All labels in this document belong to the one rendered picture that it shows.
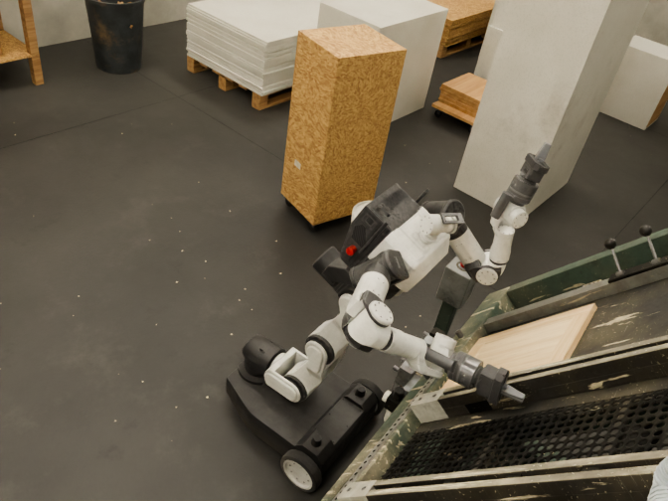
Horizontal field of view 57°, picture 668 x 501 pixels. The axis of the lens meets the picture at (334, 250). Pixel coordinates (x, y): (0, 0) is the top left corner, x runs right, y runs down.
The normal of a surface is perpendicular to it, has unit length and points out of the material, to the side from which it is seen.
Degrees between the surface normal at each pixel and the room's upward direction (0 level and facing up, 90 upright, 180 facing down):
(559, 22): 90
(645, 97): 90
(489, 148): 90
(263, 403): 0
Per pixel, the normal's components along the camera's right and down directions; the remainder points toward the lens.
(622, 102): -0.65, 0.40
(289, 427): 0.14, -0.77
